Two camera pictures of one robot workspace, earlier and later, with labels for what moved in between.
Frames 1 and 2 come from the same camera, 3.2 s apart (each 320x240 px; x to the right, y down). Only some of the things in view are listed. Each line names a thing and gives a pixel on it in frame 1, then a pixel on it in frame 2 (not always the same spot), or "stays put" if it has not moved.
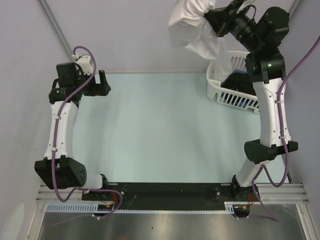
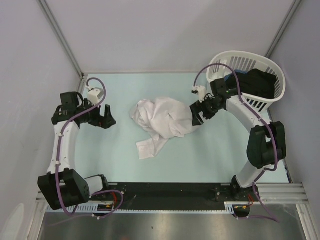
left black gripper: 100,89 to 106,121
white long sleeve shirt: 204,40 to 164,118
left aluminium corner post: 57,29 stays put
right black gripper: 222,19 to 194,109
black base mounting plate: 168,196 stays put
